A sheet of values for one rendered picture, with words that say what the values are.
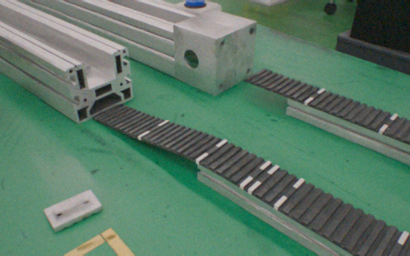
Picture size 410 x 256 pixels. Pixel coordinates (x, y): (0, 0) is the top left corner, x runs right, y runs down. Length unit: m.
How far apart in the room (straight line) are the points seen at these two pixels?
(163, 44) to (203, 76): 0.09
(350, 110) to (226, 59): 0.20
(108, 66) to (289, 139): 0.28
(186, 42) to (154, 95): 0.10
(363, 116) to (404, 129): 0.05
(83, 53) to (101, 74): 0.05
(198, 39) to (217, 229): 0.30
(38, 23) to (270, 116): 0.42
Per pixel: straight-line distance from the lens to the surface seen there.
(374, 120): 0.53
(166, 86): 0.63
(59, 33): 0.67
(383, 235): 0.38
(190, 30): 0.59
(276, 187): 0.40
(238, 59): 0.62
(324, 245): 0.39
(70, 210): 0.42
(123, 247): 0.39
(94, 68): 0.61
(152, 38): 0.67
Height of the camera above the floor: 1.08
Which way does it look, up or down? 34 degrees down
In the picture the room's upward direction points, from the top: straight up
